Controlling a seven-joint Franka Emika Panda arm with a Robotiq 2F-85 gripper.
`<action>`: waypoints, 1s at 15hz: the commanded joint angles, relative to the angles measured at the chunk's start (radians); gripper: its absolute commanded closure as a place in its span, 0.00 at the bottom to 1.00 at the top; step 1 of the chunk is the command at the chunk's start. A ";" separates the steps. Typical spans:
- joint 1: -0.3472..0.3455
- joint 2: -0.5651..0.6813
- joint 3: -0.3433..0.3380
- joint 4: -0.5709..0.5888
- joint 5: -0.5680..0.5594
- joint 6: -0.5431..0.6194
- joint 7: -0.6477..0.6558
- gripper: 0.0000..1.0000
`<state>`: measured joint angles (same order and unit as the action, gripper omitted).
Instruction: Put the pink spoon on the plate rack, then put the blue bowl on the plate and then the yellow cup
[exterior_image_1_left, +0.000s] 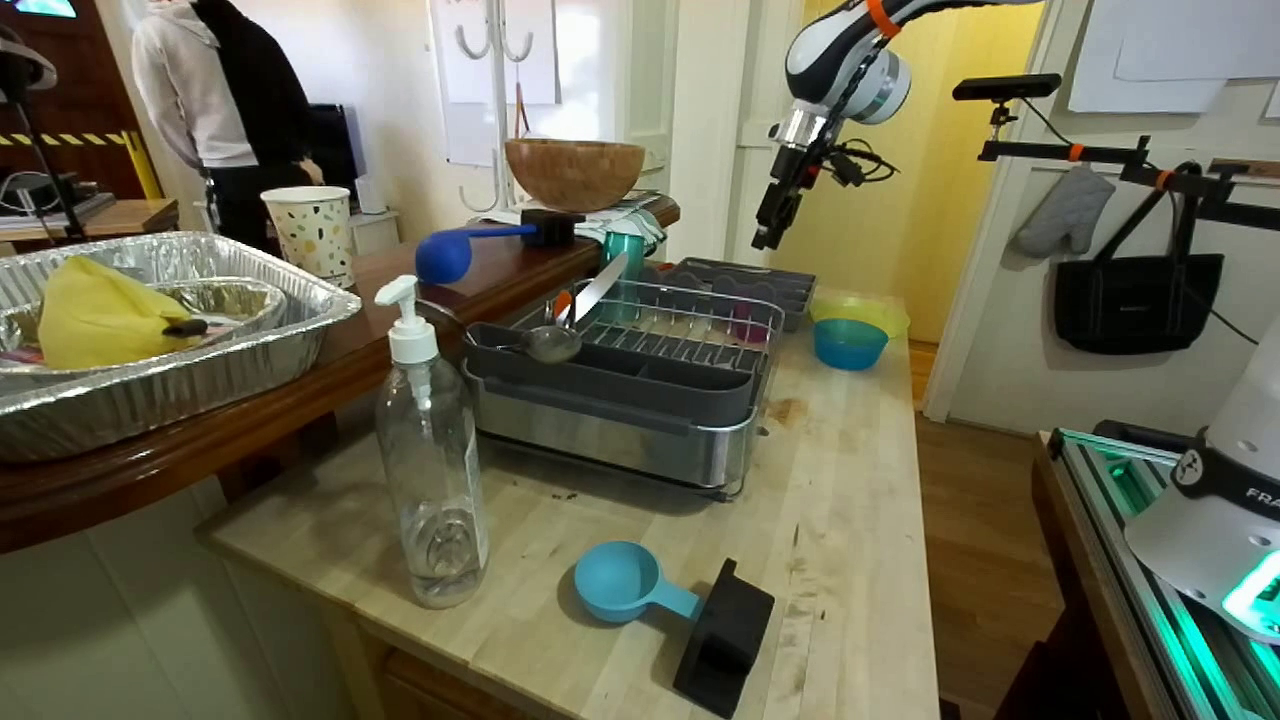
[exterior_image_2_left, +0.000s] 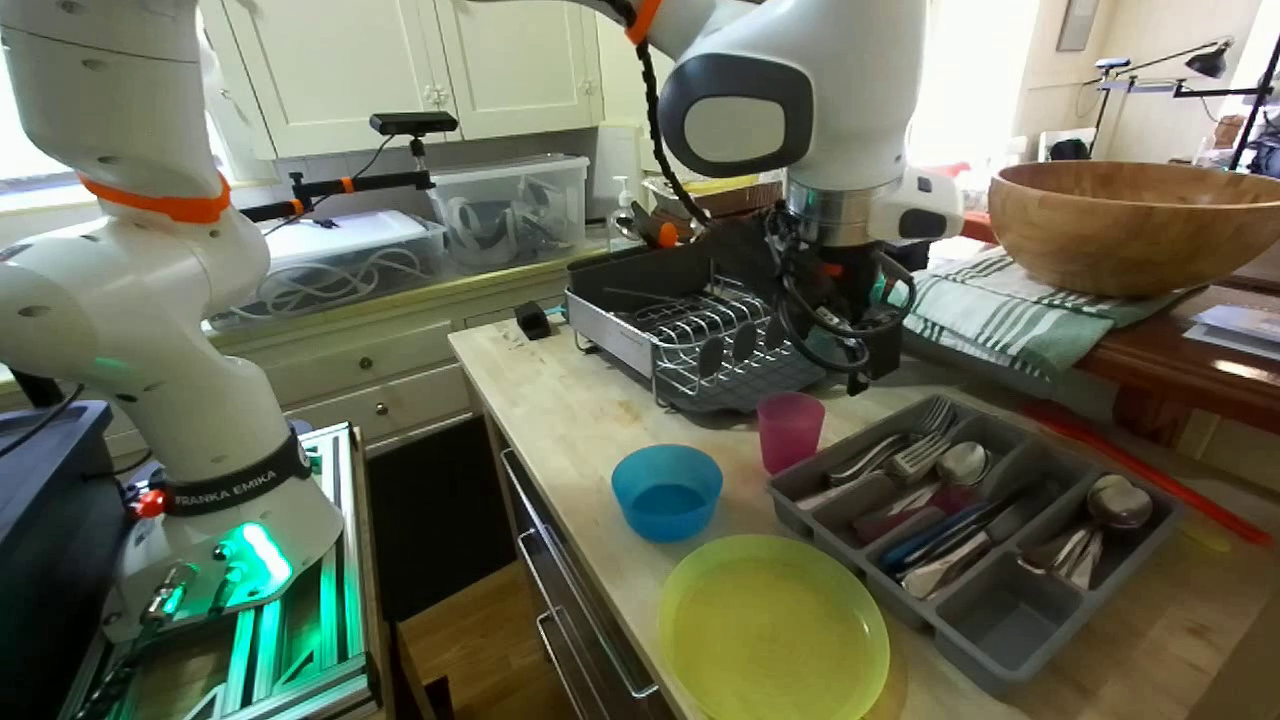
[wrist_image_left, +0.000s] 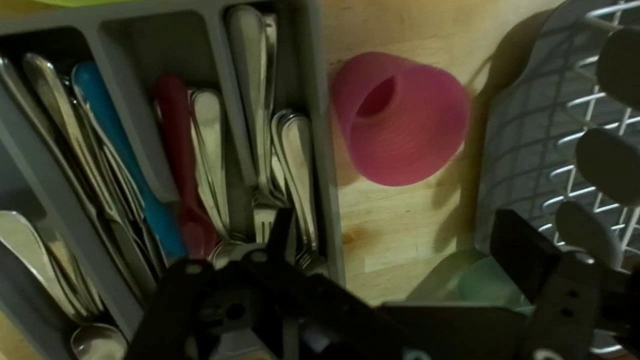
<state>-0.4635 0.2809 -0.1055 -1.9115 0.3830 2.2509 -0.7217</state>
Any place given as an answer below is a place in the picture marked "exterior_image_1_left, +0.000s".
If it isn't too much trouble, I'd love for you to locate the yellow black hazard bar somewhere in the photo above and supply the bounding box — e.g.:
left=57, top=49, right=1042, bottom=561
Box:
left=0, top=123, right=172, bottom=205

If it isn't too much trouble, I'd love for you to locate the person in white shirt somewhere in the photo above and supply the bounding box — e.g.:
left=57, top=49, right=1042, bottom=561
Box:
left=124, top=0, right=331, bottom=254

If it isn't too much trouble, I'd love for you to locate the orange strap on arm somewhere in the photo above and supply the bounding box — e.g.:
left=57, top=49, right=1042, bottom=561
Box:
left=860, top=0, right=909, bottom=39

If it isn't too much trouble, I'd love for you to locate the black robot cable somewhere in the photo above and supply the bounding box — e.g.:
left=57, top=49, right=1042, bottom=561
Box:
left=817, top=134, right=899, bottom=193

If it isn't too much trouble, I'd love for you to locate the patterned paper cup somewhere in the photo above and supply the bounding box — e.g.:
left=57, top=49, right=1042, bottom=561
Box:
left=257, top=178, right=359, bottom=293

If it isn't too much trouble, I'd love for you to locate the steel dish rack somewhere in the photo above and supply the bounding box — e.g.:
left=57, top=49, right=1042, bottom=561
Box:
left=459, top=272, right=787, bottom=503

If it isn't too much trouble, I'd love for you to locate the knife with orange handle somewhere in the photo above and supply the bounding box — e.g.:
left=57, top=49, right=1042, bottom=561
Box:
left=543, top=253, right=632, bottom=329

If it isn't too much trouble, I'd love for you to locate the large aluminium foil tray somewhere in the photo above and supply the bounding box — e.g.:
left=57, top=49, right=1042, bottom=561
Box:
left=0, top=227, right=368, bottom=469

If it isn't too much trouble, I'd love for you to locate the green plastic plate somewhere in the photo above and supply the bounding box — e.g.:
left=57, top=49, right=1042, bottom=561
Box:
left=808, top=287, right=916, bottom=348

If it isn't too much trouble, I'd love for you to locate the black stereo camera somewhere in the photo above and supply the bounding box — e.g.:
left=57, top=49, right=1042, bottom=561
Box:
left=947, top=72, right=1066, bottom=103

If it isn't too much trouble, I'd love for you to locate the teal plastic cup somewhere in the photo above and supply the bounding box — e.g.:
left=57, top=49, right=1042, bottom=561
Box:
left=599, top=227, right=652, bottom=285

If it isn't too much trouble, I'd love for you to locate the black plastic block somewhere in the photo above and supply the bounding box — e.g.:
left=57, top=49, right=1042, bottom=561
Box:
left=673, top=555, right=781, bottom=720

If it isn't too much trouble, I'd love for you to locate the green striped towel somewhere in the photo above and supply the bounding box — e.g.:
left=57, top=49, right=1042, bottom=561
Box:
left=570, top=194, right=673, bottom=265

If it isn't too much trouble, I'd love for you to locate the yellow cloth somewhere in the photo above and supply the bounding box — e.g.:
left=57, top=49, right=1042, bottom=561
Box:
left=32, top=253, right=200, bottom=371

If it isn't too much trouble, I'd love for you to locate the small aluminium foil pan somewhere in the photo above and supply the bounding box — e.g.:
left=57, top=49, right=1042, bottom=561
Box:
left=0, top=272, right=291, bottom=371

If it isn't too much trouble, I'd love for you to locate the blue measuring cup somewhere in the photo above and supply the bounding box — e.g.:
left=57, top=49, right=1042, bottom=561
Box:
left=570, top=535, right=706, bottom=631

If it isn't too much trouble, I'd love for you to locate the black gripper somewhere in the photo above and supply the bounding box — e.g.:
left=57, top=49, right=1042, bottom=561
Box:
left=749, top=138, right=821, bottom=254

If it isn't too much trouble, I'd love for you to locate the clear pump bottle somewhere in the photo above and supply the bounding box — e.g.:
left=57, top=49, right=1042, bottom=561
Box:
left=371, top=272, right=490, bottom=612

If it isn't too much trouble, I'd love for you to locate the small dark box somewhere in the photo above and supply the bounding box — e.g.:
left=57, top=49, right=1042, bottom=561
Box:
left=515, top=205, right=579, bottom=253

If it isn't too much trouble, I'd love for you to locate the metal ladle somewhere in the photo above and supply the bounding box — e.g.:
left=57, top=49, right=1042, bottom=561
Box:
left=415, top=293, right=586, bottom=369

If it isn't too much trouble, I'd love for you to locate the white coat rack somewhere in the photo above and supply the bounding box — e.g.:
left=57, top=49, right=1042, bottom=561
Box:
left=450, top=0, right=537, bottom=224

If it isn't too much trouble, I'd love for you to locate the black camera rig arm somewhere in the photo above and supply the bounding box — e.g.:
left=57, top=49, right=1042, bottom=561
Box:
left=964, top=92, right=1280, bottom=230

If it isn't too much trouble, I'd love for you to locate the wooden bowl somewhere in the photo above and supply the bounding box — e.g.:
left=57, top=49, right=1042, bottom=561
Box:
left=499, top=134, right=646, bottom=215

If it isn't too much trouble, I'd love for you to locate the grey oven mitt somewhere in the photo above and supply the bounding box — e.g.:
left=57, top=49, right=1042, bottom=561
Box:
left=1013, top=165, right=1118, bottom=259

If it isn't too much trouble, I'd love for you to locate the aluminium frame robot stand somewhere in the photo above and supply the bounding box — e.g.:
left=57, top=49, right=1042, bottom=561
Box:
left=1042, top=420, right=1280, bottom=720

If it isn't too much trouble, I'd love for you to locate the black stand lamp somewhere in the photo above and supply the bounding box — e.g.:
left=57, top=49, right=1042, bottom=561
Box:
left=0, top=33, right=92, bottom=248

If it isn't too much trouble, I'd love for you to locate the black tote bag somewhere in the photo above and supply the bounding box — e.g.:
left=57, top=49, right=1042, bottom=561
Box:
left=1050, top=193, right=1229, bottom=360

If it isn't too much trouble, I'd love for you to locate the blue plastic bowl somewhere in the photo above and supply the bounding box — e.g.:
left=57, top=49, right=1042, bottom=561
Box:
left=813, top=317, right=892, bottom=377

